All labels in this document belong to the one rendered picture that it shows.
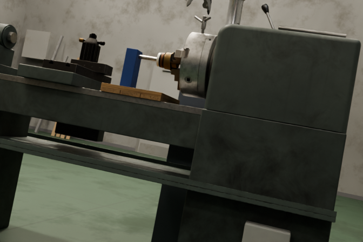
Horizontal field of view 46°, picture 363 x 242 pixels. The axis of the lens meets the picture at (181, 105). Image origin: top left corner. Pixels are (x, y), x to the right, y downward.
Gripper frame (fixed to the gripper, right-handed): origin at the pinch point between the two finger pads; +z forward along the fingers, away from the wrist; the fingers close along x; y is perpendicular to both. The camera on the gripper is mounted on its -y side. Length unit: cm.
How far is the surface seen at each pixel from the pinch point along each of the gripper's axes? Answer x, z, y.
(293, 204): -16, 83, -62
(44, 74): 60, 46, 32
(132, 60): 22.5, 30.3, 17.8
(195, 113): 6, 53, -19
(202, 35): 3.7, 15.7, -11.6
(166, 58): 11.2, 27.2, 4.9
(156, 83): -386, -59, 688
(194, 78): 6.1, 36.7, -14.5
